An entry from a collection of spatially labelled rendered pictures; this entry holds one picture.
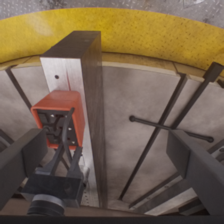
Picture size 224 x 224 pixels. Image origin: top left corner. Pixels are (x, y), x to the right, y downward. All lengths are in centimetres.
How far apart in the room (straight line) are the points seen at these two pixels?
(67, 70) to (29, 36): 87
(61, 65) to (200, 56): 101
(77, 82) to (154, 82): 53
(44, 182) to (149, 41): 104
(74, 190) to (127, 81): 71
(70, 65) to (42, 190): 36
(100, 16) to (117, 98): 54
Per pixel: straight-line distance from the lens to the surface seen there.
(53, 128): 48
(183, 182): 170
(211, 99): 113
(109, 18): 117
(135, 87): 97
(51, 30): 130
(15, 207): 112
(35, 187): 43
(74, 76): 56
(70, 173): 43
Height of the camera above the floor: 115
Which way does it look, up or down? 50 degrees down
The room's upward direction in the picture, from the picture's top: 170 degrees counter-clockwise
